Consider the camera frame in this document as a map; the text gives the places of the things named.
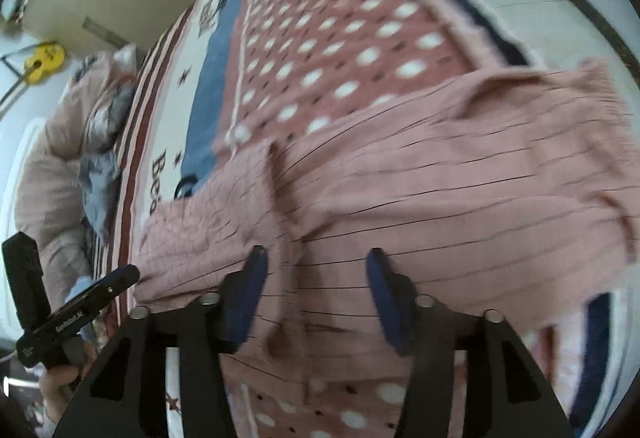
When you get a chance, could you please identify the pink checked pants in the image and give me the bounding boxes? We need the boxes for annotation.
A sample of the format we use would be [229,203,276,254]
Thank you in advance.
[134,60,639,402]

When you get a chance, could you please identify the person's left hand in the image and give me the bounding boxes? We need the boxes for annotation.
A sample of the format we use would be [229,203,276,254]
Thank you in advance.
[39,342,96,437]

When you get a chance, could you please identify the white headboard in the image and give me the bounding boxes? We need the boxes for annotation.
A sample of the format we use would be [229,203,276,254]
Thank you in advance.
[0,117,46,342]

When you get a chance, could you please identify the beige ribbed quilt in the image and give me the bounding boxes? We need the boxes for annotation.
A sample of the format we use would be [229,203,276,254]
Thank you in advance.
[14,44,138,309]

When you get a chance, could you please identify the crumpled grey-blue garment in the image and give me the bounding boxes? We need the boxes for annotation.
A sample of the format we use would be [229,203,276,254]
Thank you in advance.
[78,150,122,244]

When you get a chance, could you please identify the striped dotted fleece blanket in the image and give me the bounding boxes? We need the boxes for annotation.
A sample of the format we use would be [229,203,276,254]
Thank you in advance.
[100,0,634,437]

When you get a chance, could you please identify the yellow toy guitar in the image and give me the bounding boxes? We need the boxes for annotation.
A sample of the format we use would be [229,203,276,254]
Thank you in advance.
[1,40,67,115]

